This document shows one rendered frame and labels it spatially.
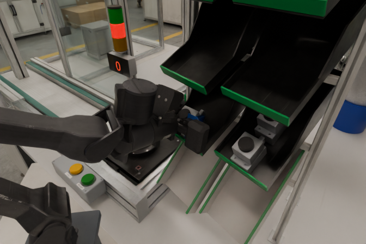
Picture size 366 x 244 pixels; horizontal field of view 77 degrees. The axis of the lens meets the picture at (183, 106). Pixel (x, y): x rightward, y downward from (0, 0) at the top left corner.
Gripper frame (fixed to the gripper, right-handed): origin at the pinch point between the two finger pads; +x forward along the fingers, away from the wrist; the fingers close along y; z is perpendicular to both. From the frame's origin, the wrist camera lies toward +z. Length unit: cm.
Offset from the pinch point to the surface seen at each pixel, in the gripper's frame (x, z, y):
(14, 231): -30, -47, 36
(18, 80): -2, -30, 132
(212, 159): 10.2, -14.5, -3.3
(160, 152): 12.6, -25.6, 19.1
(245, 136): 1.0, 1.5, -14.5
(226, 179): 9.5, -17.1, -9.0
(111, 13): 7.7, 18.2, 45.2
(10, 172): -8, -124, 175
